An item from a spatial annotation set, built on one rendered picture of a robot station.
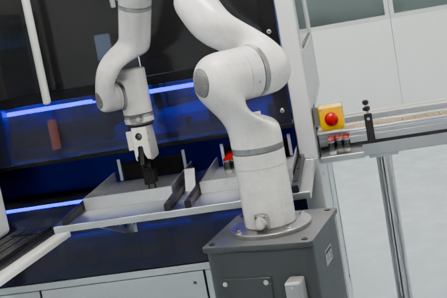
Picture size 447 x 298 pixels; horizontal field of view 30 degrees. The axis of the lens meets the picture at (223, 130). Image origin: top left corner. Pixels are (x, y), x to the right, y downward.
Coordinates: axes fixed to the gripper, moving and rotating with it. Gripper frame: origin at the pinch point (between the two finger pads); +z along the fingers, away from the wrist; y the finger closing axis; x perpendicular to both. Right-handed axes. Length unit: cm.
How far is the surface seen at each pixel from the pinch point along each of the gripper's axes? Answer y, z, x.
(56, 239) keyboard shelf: -3.8, 13.6, 30.1
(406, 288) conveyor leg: 35, 55, -68
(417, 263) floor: 166, 91, -78
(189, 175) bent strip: 1.4, 1.7, -11.0
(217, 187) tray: -6.8, 4.7, -20.0
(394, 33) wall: 479, -3, -102
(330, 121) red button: 15, -5, -53
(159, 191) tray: -6.8, 3.4, -3.7
